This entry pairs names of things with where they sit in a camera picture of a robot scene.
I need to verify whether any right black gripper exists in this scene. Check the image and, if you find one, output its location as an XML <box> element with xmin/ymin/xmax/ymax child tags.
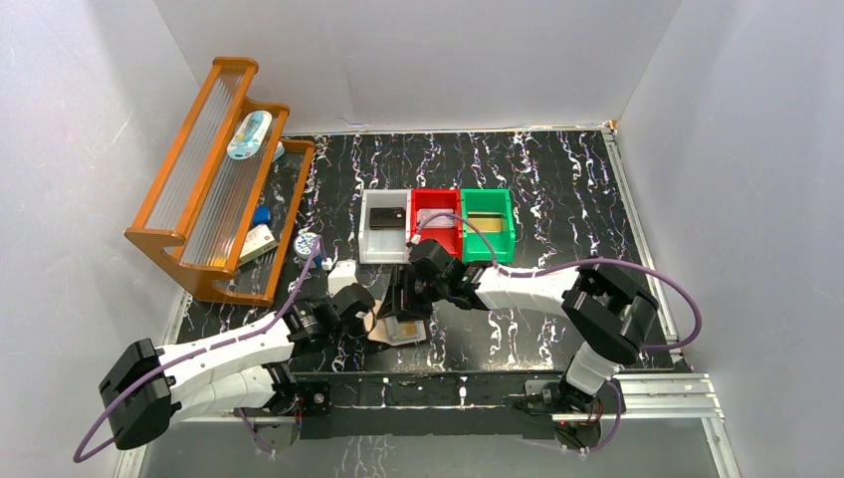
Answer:
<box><xmin>375</xmin><ymin>263</ymin><xmax>448</xmax><ymax>323</ymax></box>

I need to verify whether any gold card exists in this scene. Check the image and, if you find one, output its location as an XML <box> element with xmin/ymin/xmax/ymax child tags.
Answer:
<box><xmin>393</xmin><ymin>321</ymin><xmax>425</xmax><ymax>342</ymax></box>
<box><xmin>468</xmin><ymin>212</ymin><xmax>506</xmax><ymax>233</ymax></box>

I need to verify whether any beige leather card holder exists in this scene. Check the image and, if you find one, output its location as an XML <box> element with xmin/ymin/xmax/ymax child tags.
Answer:
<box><xmin>363</xmin><ymin>300</ymin><xmax>427</xmax><ymax>347</ymax></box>

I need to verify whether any white plastic bin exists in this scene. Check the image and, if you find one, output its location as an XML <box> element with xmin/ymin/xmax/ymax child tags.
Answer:
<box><xmin>357</xmin><ymin>189</ymin><xmax>411</xmax><ymax>265</ymax></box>

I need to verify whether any red plastic bin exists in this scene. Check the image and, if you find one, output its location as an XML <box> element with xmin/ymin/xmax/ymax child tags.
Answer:
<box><xmin>409</xmin><ymin>188</ymin><xmax>463</xmax><ymax>258</ymax></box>

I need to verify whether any green plastic bin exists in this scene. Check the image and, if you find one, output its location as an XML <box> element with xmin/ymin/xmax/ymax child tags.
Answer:
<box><xmin>461</xmin><ymin>188</ymin><xmax>516</xmax><ymax>265</ymax></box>

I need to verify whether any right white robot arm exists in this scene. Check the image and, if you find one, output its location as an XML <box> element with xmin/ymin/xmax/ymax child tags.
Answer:
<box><xmin>375</xmin><ymin>239</ymin><xmax>659</xmax><ymax>412</ymax></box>

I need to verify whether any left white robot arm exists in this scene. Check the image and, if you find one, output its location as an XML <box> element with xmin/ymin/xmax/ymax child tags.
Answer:
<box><xmin>99</xmin><ymin>279</ymin><xmax>375</xmax><ymax>450</ymax></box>

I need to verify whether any black card in white bin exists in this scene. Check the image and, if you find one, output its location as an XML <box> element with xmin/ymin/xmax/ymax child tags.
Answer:
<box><xmin>367</xmin><ymin>207</ymin><xmax>406</xmax><ymax>230</ymax></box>

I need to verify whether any silver card in red bin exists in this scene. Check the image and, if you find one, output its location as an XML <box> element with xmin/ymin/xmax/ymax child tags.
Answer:
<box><xmin>416</xmin><ymin>208</ymin><xmax>455</xmax><ymax>229</ymax></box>

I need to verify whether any gold card in green bin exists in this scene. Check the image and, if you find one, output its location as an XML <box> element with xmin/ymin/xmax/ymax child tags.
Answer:
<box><xmin>468</xmin><ymin>212</ymin><xmax>506</xmax><ymax>233</ymax></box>

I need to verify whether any blue white round tin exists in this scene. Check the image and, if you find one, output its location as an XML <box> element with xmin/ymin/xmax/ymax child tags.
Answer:
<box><xmin>294</xmin><ymin>232</ymin><xmax>323</xmax><ymax>269</ymax></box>

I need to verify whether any white red small box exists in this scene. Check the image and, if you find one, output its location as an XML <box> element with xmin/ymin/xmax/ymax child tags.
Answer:
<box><xmin>238</xmin><ymin>224</ymin><xmax>279</xmax><ymax>266</ymax></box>

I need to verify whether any blue bottle cap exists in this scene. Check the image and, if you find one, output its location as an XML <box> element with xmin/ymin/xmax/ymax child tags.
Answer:
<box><xmin>252</xmin><ymin>206</ymin><xmax>272</xmax><ymax>227</ymax></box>

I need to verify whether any wooden three-tier shelf rack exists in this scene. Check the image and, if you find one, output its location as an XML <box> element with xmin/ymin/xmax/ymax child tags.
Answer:
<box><xmin>124</xmin><ymin>57</ymin><xmax>316</xmax><ymax>307</ymax></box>

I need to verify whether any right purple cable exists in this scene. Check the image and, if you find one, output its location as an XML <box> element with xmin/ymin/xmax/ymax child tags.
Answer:
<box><xmin>408</xmin><ymin>210</ymin><xmax>705</xmax><ymax>456</ymax></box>

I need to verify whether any purple cable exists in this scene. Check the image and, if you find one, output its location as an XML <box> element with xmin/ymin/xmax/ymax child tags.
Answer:
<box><xmin>408</xmin><ymin>210</ymin><xmax>705</xmax><ymax>456</ymax></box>
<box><xmin>72</xmin><ymin>234</ymin><xmax>327</xmax><ymax>464</ymax></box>

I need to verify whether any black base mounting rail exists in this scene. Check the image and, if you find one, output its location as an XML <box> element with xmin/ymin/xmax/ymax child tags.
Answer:
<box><xmin>290</xmin><ymin>370</ymin><xmax>628</xmax><ymax>442</ymax></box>

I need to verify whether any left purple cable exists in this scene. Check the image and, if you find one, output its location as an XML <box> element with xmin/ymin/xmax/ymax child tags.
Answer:
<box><xmin>72</xmin><ymin>234</ymin><xmax>327</xmax><ymax>464</ymax></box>

